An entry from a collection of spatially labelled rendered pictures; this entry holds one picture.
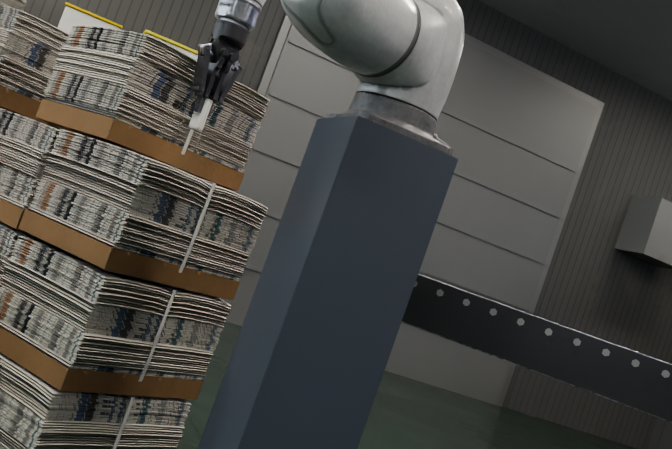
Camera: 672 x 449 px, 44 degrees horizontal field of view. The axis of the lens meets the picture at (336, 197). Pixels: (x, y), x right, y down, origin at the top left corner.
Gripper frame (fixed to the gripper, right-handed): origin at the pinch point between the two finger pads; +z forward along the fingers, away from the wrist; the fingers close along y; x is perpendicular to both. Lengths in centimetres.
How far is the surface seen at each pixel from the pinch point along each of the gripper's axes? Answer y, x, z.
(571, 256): -636, -135, -59
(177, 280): -0.3, 9.8, 34.0
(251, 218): -15.0, 10.2, 17.1
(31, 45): 12.8, -46.8, -4.1
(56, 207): 18.4, -9.8, 28.0
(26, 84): 10.3, -46.9, 4.7
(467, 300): -56, 46, 18
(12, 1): -14, -106, -22
